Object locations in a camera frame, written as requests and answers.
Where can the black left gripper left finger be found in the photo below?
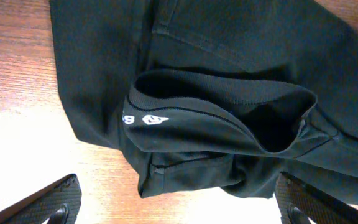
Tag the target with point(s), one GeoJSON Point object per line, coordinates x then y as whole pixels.
{"type": "Point", "coordinates": [58, 202]}

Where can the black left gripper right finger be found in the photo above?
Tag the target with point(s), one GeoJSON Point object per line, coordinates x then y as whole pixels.
{"type": "Point", "coordinates": [301, 203]}

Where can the black t-shirt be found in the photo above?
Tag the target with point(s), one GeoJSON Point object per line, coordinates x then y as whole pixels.
{"type": "Point", "coordinates": [200, 94]}

